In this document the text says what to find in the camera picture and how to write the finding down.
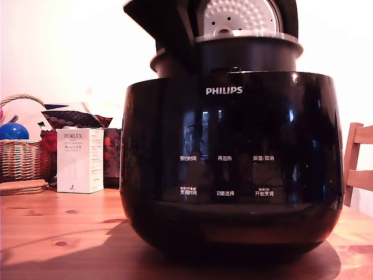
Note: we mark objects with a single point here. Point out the black cooking pot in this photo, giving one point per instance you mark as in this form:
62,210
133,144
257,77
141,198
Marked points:
247,56

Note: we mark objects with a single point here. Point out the black Philips rice cooker body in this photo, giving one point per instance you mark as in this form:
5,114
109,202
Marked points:
233,131

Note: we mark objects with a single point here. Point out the white printed cloth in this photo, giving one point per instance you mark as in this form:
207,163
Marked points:
30,116

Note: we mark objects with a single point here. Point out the wooden chair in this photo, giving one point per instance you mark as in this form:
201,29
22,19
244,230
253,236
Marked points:
360,151

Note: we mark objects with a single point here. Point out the woven wicker basket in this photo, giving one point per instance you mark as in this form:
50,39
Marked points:
20,160

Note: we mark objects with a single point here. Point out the blue ball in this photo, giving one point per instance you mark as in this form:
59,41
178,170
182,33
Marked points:
13,132

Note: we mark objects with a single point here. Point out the black rice cooker lid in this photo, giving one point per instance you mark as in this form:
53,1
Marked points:
244,14

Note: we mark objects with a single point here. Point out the red lace cloth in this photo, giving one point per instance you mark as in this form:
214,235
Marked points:
49,143

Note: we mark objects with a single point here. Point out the white Porlex cardboard box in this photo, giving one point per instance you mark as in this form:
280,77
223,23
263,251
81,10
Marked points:
78,163

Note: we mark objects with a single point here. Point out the dark red patterned cloth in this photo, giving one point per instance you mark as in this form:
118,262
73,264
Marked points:
75,119

